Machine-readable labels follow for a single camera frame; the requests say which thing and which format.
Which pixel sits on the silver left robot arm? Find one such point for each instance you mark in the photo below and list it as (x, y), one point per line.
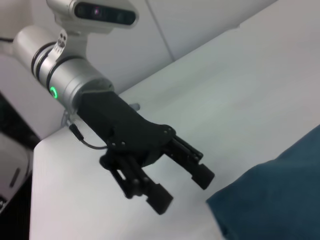
(57, 70)

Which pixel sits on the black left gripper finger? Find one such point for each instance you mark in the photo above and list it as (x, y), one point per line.
(192, 162)

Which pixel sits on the blue t-shirt with white print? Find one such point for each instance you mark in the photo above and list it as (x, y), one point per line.
(270, 195)

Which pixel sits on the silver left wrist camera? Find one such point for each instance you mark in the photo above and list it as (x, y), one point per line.
(95, 15)

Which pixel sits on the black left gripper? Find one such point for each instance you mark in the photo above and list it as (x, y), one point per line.
(120, 125)

